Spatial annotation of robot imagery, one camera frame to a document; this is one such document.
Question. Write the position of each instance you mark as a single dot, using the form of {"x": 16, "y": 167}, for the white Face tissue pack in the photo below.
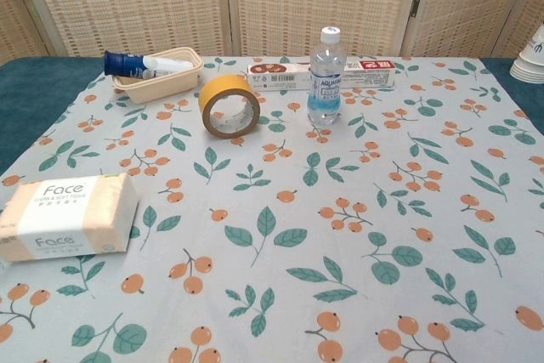
{"x": 68, "y": 218}

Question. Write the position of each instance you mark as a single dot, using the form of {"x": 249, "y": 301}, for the floral leaf print tablecloth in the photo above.
{"x": 297, "y": 231}

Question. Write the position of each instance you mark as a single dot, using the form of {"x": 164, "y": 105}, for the long white red box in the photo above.
{"x": 280, "y": 76}

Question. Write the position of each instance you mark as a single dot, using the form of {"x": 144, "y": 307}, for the yellow tape roll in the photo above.
{"x": 223, "y": 91}

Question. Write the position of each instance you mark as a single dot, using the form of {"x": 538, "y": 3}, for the clear water bottle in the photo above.
{"x": 325, "y": 91}

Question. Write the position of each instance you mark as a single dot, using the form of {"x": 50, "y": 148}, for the beige plastic tray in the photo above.
{"x": 170, "y": 80}

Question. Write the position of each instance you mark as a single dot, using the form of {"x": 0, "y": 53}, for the woven folding screen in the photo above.
{"x": 297, "y": 1}

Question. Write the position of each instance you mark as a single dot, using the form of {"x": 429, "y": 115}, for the blue white tube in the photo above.
{"x": 127, "y": 63}

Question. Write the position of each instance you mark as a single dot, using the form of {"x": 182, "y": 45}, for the metal screen hinge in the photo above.
{"x": 415, "y": 3}

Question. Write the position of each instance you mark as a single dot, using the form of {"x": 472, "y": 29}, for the teal table cover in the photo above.
{"x": 34, "y": 95}

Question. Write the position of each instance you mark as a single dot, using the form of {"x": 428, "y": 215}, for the stack of white paper cups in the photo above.
{"x": 531, "y": 63}

